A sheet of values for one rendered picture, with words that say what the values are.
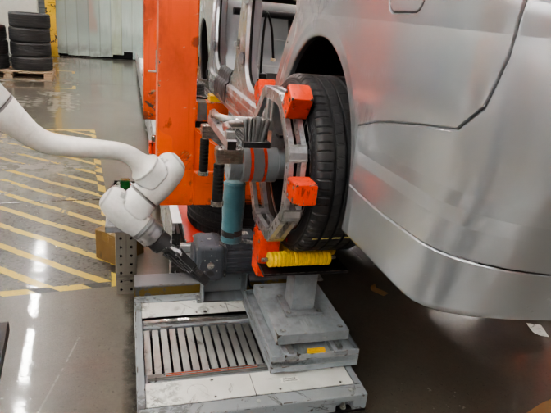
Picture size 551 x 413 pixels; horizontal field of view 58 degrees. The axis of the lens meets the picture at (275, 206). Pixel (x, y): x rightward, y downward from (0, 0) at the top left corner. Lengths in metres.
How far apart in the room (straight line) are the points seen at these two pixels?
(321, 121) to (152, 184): 0.56
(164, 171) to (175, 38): 0.74
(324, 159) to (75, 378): 1.27
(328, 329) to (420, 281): 0.88
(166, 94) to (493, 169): 1.48
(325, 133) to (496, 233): 0.70
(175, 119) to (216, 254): 0.61
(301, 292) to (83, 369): 0.91
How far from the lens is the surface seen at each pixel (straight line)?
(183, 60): 2.18
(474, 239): 1.13
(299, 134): 1.64
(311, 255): 1.91
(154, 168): 1.59
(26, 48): 9.90
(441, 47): 1.17
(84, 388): 2.12
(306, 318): 2.10
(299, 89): 1.63
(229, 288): 2.50
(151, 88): 4.14
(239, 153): 1.63
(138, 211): 1.61
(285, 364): 2.00
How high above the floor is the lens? 1.35
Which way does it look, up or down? 20 degrees down
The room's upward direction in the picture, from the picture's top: 6 degrees clockwise
